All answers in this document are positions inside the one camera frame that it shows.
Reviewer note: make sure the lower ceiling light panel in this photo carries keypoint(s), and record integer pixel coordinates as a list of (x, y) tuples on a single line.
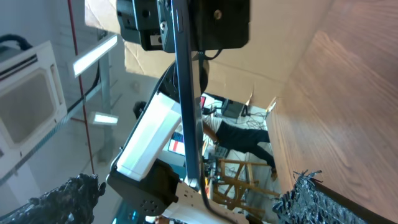
[(99, 118)]

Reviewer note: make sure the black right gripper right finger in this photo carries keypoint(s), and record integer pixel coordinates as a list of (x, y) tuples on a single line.
[(311, 202)]

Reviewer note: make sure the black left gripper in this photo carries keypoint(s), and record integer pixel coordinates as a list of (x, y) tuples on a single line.
[(206, 24)]

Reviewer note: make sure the upper ceiling light panel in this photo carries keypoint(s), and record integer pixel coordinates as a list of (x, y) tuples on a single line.
[(83, 61)]

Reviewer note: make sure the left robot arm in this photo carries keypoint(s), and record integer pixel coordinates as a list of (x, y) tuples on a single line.
[(148, 184)]

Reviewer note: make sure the white ceiling air conditioner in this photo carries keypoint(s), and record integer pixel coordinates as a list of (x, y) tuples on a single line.
[(32, 102)]

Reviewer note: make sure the person in dark clothes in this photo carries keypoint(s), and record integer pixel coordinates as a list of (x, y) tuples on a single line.
[(238, 139)]

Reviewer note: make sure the black Samsung Galaxy smartphone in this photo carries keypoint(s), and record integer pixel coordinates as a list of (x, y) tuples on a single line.
[(188, 74)]

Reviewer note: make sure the wooden chair frame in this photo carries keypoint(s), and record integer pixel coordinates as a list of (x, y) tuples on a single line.
[(229, 190)]

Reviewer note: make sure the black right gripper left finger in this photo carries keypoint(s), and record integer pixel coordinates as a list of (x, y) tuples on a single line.
[(72, 202)]

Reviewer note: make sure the red vertical pipe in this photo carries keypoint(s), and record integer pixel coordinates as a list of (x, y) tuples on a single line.
[(70, 11)]

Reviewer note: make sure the ceiling light panel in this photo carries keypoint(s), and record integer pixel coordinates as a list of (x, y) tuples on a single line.
[(83, 61), (99, 118)]

